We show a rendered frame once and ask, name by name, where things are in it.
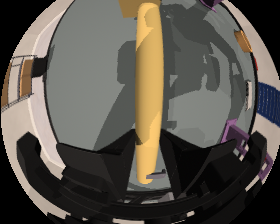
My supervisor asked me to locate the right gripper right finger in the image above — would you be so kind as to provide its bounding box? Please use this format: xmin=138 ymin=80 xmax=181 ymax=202
xmin=159 ymin=129 xmax=237 ymax=200

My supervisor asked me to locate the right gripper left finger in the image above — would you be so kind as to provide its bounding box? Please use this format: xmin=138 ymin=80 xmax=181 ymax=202
xmin=56 ymin=129 xmax=136 ymax=202

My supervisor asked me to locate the orange ring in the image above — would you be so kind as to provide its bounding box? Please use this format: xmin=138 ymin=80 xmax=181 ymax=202
xmin=234 ymin=30 xmax=252 ymax=52

